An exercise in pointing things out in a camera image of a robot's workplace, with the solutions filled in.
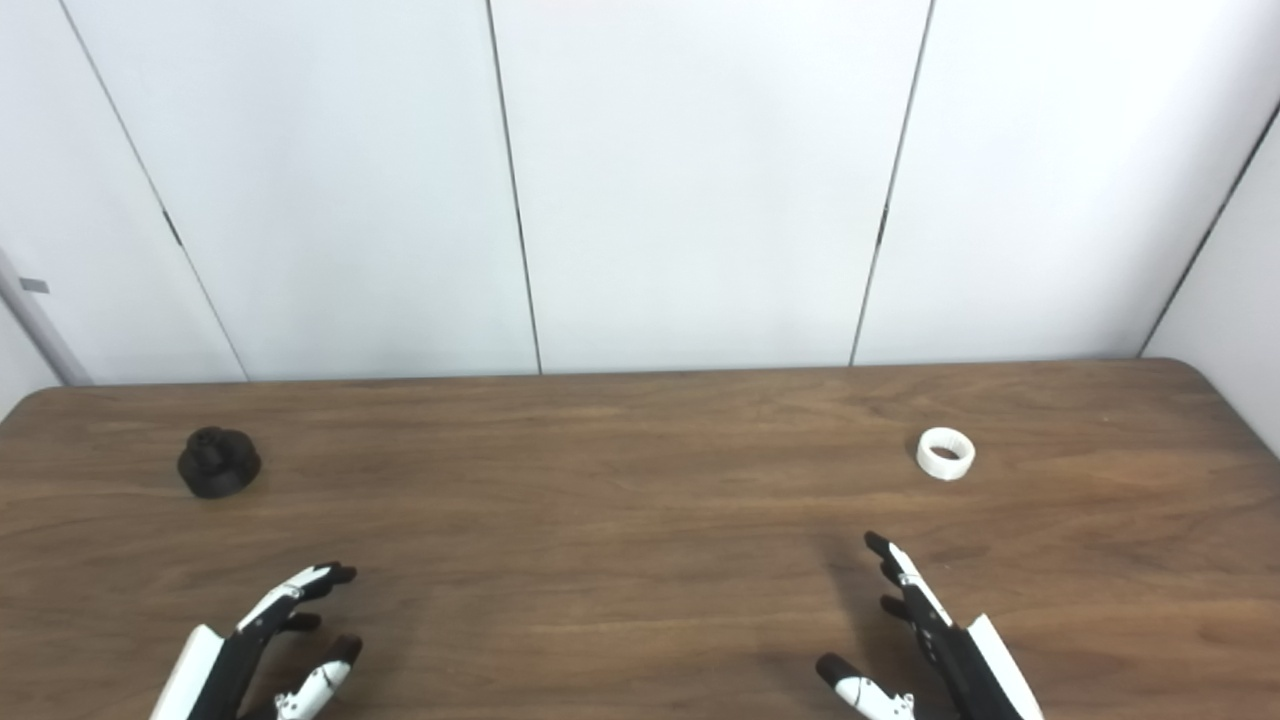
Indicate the white and black left hand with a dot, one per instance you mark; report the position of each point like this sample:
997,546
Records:
215,670

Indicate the round black part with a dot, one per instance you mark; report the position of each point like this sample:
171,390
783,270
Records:
218,468

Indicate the grey metal post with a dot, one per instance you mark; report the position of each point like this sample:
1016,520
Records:
35,315

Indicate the white and black right hand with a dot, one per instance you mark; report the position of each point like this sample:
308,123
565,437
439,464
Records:
960,665

